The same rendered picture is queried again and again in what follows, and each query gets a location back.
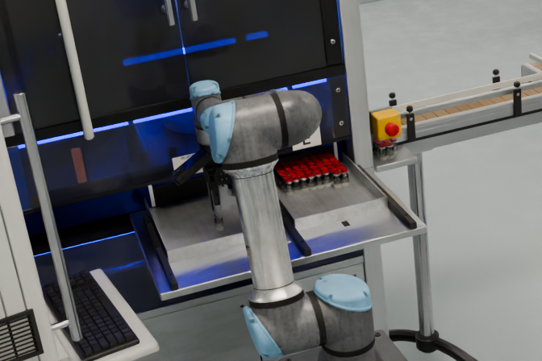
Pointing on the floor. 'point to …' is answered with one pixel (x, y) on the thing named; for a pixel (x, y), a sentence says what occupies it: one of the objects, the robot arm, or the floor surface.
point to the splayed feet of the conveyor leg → (431, 343)
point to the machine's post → (358, 113)
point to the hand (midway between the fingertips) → (215, 212)
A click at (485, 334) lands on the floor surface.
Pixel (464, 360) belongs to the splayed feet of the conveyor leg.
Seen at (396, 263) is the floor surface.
